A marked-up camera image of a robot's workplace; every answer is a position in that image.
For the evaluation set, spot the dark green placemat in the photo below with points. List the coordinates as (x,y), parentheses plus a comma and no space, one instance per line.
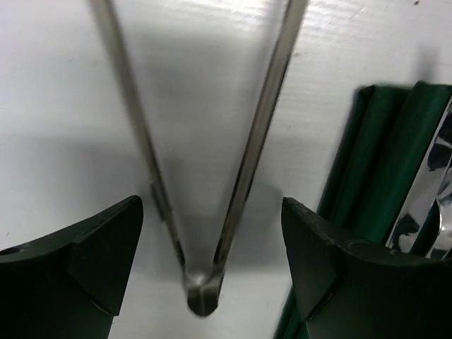
(386,138)

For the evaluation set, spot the knife with patterned handle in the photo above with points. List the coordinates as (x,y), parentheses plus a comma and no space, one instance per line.
(423,225)

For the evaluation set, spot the metal tongs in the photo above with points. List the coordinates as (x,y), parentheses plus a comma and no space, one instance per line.
(202,264)

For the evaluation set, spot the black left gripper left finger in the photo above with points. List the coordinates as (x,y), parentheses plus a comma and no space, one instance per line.
(71,283)

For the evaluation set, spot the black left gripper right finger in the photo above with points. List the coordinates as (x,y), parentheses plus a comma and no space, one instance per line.
(348,287)

